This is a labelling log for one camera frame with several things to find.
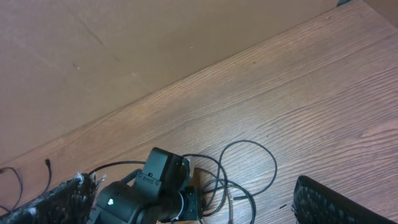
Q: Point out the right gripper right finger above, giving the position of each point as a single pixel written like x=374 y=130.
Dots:
x=315 y=203

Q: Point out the cardboard box wall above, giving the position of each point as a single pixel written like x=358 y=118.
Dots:
x=99 y=79

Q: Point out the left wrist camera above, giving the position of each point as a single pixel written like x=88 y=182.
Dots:
x=190 y=166

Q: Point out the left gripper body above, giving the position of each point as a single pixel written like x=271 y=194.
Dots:
x=193 y=204

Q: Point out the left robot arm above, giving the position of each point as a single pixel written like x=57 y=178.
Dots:
x=159 y=192

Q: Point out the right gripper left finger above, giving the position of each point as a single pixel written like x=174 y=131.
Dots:
x=70 y=202

